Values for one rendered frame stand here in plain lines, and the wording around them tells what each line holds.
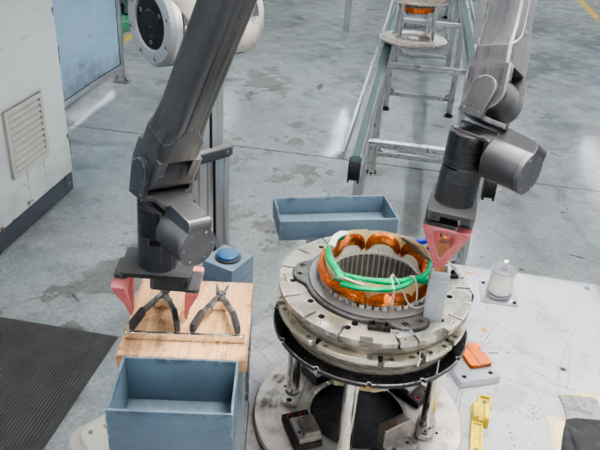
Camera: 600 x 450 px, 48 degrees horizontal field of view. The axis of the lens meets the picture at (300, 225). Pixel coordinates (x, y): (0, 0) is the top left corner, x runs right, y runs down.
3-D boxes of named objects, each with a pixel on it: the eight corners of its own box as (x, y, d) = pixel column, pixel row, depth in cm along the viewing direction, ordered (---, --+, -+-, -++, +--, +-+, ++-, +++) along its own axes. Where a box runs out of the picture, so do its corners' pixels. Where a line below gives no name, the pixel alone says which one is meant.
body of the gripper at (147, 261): (190, 287, 97) (191, 245, 93) (119, 282, 96) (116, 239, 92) (195, 262, 102) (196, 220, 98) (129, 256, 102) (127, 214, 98)
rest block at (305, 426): (311, 418, 122) (311, 409, 121) (321, 439, 118) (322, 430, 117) (288, 422, 121) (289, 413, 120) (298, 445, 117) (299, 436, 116)
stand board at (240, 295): (245, 372, 99) (246, 360, 98) (116, 368, 98) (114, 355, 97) (254, 294, 116) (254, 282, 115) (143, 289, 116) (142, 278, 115)
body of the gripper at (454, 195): (475, 202, 100) (487, 155, 96) (471, 232, 91) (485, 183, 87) (431, 192, 101) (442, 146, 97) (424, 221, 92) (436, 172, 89)
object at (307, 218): (370, 300, 162) (385, 195, 148) (382, 329, 152) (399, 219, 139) (269, 305, 158) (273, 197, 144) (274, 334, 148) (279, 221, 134)
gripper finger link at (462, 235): (462, 256, 102) (478, 201, 97) (460, 279, 95) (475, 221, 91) (418, 245, 103) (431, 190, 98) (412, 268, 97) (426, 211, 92)
